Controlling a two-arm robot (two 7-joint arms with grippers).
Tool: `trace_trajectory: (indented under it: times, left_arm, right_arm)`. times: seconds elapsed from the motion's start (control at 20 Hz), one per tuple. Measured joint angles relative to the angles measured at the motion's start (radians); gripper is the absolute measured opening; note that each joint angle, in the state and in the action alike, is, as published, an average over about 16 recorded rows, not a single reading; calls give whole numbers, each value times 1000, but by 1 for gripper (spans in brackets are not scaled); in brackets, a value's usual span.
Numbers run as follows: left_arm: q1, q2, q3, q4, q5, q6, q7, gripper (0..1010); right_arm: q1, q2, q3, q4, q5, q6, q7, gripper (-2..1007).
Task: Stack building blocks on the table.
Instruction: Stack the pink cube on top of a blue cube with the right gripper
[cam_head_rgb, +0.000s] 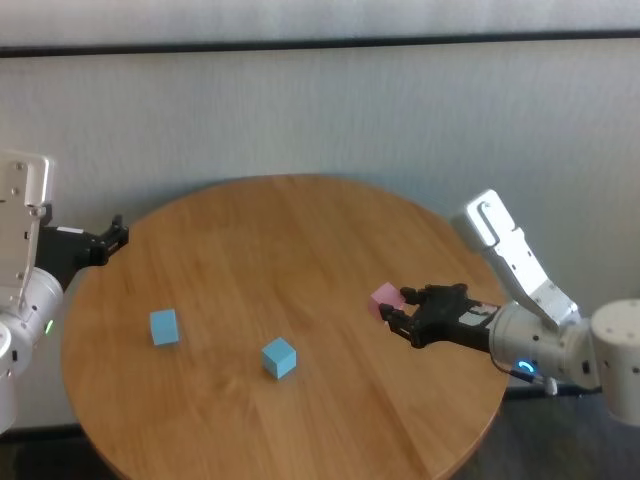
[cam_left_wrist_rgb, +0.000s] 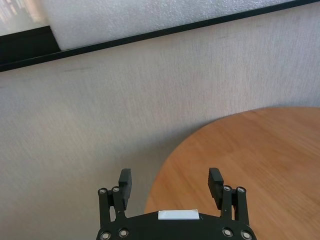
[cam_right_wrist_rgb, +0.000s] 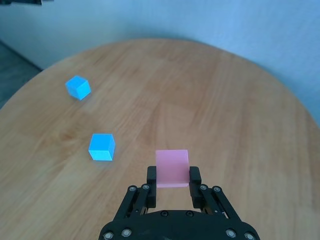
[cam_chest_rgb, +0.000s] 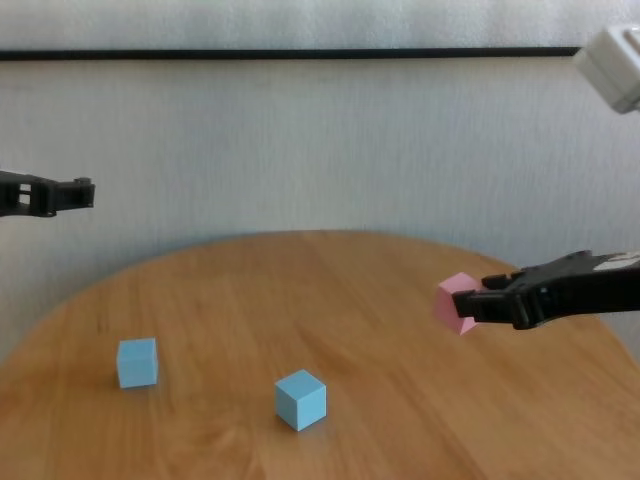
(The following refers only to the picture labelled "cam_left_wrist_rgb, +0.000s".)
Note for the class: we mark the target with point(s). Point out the glass window pane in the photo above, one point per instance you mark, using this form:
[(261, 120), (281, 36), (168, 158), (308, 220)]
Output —
[(17, 17)]

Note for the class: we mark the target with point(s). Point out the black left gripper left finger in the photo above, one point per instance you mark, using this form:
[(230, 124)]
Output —
[(125, 190)]

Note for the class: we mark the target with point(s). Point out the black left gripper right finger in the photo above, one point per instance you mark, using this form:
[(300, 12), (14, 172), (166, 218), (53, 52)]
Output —
[(215, 190)]

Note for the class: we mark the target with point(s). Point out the white foam sheet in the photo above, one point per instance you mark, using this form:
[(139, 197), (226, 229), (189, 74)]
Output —
[(150, 17)]

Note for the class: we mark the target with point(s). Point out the black wall rail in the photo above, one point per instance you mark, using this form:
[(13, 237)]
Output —
[(25, 50)]

